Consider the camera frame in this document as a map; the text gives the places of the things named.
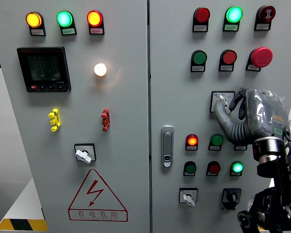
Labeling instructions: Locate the large grey turn switch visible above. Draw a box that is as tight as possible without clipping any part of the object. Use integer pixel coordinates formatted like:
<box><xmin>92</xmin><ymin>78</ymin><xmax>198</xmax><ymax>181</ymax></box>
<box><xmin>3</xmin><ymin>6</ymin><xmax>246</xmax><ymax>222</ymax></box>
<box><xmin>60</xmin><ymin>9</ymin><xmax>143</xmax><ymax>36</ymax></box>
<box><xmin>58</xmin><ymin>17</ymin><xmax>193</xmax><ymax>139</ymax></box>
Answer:
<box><xmin>210</xmin><ymin>90</ymin><xmax>236</xmax><ymax>114</ymax></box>

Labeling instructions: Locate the small raised green button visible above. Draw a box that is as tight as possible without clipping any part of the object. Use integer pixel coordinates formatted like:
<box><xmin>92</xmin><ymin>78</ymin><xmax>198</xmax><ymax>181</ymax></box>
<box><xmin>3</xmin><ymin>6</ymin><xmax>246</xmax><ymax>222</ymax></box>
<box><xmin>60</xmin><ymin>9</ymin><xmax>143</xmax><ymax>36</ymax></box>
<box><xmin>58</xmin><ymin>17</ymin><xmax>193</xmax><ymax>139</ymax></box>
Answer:
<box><xmin>208</xmin><ymin>133</ymin><xmax>224</xmax><ymax>151</ymax></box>

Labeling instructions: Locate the small green lit lamp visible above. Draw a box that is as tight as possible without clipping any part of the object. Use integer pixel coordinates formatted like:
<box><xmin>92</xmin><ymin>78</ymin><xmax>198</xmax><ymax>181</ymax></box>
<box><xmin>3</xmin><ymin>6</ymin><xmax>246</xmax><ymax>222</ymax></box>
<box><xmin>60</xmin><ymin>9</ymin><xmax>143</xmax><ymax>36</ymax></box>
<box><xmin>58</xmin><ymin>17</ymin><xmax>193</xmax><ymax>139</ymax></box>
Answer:
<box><xmin>229</xmin><ymin>161</ymin><xmax>244</xmax><ymax>177</ymax></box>

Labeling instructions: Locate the large red stop button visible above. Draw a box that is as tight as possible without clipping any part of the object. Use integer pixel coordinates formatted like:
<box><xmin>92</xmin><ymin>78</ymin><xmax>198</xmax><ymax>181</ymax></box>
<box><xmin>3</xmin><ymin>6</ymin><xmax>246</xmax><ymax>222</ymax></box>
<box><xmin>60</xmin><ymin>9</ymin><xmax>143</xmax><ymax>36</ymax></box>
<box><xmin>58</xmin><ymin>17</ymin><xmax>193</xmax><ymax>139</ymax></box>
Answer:
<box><xmin>245</xmin><ymin>47</ymin><xmax>274</xmax><ymax>72</ymax></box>

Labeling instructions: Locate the large red push button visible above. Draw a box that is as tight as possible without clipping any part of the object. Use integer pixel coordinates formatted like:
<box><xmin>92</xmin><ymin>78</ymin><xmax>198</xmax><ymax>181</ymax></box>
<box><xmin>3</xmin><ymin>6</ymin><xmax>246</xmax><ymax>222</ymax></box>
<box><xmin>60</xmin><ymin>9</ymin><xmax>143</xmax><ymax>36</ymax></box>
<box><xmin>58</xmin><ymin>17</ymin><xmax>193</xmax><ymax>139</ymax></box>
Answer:
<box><xmin>218</xmin><ymin>49</ymin><xmax>238</xmax><ymax>72</ymax></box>

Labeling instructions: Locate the small red push button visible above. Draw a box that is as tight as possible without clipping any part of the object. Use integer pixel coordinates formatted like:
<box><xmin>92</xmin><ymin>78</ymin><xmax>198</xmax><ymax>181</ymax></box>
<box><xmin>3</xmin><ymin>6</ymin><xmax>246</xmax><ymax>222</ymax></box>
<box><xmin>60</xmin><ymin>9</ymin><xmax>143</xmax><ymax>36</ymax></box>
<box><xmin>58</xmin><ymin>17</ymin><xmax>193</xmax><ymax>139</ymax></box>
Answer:
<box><xmin>206</xmin><ymin>161</ymin><xmax>221</xmax><ymax>177</ymax></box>

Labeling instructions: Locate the small orange-red lit lamp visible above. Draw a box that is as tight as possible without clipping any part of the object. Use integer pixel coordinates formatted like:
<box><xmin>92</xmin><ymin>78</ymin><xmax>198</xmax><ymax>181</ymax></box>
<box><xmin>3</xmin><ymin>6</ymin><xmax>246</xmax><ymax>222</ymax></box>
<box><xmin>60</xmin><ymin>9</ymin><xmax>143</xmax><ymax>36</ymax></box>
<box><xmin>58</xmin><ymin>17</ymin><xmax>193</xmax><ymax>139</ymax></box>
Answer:
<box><xmin>185</xmin><ymin>133</ymin><xmax>199</xmax><ymax>151</ymax></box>

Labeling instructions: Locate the pale grey door with lock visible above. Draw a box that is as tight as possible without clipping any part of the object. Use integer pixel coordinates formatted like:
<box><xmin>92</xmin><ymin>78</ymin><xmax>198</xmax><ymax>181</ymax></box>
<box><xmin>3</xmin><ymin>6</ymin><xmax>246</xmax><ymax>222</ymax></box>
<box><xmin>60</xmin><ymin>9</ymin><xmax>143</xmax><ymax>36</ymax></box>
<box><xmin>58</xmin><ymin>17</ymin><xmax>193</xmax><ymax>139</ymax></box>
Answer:
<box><xmin>148</xmin><ymin>0</ymin><xmax>291</xmax><ymax>233</ymax></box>

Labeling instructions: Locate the large green push button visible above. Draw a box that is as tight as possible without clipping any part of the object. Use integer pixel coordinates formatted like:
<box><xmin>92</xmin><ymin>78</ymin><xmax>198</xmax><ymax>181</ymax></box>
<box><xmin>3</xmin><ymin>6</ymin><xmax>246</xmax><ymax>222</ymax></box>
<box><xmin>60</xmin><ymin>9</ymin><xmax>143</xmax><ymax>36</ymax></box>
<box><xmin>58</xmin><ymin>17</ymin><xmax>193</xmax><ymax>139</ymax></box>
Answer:
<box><xmin>190</xmin><ymin>50</ymin><xmax>208</xmax><ymax>73</ymax></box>

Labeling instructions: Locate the small flat green button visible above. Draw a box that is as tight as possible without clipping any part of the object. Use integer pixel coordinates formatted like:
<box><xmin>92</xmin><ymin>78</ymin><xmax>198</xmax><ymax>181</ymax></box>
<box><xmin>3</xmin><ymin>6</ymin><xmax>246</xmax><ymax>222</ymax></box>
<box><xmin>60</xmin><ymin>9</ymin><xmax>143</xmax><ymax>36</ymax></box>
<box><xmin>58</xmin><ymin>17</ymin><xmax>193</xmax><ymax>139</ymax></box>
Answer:
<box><xmin>183</xmin><ymin>161</ymin><xmax>197</xmax><ymax>177</ymax></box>

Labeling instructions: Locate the silver door lock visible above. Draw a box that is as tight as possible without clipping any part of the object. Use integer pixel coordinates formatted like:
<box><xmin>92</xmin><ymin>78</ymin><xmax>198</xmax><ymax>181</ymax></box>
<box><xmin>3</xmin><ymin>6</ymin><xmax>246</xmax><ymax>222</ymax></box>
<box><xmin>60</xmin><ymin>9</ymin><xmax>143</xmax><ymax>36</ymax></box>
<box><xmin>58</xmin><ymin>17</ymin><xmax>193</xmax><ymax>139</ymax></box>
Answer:
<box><xmin>161</xmin><ymin>125</ymin><xmax>174</xmax><ymax>168</ymax></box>

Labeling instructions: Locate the dark red buzzer lamp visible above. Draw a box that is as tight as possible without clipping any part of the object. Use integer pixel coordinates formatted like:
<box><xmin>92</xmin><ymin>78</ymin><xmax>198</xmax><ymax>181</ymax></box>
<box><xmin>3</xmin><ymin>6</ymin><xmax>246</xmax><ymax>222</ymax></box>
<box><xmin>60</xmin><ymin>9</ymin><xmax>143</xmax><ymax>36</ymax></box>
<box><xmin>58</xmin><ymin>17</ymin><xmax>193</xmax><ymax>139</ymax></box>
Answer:
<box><xmin>254</xmin><ymin>5</ymin><xmax>276</xmax><ymax>32</ymax></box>

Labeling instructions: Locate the large green lit lamp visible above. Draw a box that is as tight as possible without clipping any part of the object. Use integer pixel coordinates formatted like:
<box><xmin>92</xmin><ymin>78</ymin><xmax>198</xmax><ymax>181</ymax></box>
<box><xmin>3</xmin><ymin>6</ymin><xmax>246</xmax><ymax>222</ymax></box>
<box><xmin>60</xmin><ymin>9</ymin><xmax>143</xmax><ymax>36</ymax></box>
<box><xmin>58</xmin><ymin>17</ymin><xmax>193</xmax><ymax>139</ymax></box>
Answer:
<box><xmin>56</xmin><ymin>10</ymin><xmax>78</xmax><ymax>36</ymax></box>
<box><xmin>222</xmin><ymin>6</ymin><xmax>243</xmax><ymax>32</ymax></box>

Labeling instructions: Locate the large dark red lamp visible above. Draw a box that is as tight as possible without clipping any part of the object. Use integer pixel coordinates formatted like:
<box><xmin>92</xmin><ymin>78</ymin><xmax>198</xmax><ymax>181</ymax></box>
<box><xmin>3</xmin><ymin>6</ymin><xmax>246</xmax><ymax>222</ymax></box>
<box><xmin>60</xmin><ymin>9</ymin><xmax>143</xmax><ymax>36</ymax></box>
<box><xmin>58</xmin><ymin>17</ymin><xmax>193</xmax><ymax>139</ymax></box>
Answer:
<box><xmin>192</xmin><ymin>7</ymin><xmax>211</xmax><ymax>33</ymax></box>

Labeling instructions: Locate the pale grey door with display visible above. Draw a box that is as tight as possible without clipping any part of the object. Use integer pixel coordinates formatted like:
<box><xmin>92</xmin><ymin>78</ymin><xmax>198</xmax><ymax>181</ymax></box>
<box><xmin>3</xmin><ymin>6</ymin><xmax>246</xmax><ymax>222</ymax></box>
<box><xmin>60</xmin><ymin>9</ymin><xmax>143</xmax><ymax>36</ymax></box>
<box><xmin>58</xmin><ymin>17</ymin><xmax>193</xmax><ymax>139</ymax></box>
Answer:
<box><xmin>0</xmin><ymin>0</ymin><xmax>151</xmax><ymax>233</ymax></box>

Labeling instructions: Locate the white round lamp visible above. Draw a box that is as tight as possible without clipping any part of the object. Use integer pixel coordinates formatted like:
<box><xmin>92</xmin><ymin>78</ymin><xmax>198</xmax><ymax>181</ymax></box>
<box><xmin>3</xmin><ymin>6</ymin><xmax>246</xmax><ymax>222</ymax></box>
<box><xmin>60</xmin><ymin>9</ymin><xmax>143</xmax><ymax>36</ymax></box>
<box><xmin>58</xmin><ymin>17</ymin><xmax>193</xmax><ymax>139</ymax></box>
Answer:
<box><xmin>94</xmin><ymin>63</ymin><xmax>108</xmax><ymax>77</ymax></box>

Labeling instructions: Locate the red warning triangle sign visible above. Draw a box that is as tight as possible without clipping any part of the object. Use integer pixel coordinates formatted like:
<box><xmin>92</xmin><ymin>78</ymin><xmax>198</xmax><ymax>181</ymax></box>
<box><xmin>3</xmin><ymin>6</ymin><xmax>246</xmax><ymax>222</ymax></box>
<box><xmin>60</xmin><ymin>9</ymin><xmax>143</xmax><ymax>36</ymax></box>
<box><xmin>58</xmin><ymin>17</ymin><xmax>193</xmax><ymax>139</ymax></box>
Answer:
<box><xmin>67</xmin><ymin>168</ymin><xmax>129</xmax><ymax>222</ymax></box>

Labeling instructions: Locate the large orange-red lit lamp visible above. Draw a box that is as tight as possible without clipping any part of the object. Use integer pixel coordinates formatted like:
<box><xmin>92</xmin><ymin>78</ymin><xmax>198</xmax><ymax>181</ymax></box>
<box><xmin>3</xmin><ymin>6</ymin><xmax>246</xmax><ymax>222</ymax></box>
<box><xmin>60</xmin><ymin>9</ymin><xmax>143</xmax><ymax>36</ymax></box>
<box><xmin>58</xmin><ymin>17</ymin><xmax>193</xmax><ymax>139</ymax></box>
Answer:
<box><xmin>86</xmin><ymin>10</ymin><xmax>105</xmax><ymax>35</ymax></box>

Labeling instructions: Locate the black digital display meter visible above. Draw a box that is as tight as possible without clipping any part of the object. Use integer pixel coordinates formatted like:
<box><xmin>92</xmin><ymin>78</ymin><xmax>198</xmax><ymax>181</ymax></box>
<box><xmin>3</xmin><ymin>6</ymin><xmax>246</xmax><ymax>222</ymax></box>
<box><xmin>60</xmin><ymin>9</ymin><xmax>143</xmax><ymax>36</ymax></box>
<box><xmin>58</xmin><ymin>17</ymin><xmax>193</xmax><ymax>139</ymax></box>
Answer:
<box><xmin>16</xmin><ymin>46</ymin><xmax>72</xmax><ymax>93</ymax></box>

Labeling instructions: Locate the yellow round lamp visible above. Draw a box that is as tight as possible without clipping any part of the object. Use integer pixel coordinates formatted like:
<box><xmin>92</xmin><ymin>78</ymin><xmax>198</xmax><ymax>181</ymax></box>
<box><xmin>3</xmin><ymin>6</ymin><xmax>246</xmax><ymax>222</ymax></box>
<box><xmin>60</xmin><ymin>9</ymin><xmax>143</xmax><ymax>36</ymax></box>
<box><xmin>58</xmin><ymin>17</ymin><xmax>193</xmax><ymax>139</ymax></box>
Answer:
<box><xmin>25</xmin><ymin>11</ymin><xmax>47</xmax><ymax>37</ymax></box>

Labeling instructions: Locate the black-handled turn switch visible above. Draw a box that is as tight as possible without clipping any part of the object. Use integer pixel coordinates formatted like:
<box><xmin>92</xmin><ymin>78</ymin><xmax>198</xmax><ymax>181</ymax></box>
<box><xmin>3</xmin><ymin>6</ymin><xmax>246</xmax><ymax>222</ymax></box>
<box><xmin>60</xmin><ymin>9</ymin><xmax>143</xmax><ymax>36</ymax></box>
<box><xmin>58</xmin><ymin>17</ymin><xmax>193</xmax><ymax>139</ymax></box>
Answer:
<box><xmin>221</xmin><ymin>188</ymin><xmax>242</xmax><ymax>211</ymax></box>

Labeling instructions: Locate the small white-handled turn switch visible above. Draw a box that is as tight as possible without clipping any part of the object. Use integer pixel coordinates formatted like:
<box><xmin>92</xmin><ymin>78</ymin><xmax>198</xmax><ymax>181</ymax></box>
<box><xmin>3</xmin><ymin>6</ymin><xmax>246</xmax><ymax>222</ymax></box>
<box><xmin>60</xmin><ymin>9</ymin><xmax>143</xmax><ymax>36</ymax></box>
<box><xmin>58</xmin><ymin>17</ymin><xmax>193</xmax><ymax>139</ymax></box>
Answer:
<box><xmin>178</xmin><ymin>187</ymin><xmax>198</xmax><ymax>208</ymax></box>

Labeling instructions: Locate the small red handle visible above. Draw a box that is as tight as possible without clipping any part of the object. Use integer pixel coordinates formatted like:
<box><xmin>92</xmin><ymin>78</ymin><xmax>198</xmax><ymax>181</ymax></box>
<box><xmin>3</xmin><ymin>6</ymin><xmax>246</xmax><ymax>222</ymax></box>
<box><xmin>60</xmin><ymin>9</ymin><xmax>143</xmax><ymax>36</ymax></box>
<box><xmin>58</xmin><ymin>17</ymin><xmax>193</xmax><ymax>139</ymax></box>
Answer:
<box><xmin>101</xmin><ymin>108</ymin><xmax>111</xmax><ymax>132</ymax></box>

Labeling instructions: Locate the white-handled switch without label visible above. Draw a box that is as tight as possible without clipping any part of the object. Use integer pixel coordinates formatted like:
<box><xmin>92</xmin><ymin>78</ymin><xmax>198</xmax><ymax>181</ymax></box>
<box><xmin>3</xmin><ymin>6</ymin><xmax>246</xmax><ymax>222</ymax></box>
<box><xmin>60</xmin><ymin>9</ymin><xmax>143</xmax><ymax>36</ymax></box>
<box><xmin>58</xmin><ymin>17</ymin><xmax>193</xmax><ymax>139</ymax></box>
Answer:
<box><xmin>74</xmin><ymin>143</ymin><xmax>97</xmax><ymax>166</ymax></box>

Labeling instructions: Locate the small yellow handle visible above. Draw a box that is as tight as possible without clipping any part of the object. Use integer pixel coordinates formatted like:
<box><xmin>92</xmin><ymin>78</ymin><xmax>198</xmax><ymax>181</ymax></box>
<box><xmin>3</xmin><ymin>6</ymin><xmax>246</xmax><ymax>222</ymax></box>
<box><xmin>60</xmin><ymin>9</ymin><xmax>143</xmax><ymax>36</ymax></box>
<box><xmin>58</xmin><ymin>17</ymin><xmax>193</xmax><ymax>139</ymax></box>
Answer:
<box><xmin>48</xmin><ymin>108</ymin><xmax>62</xmax><ymax>133</ymax></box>

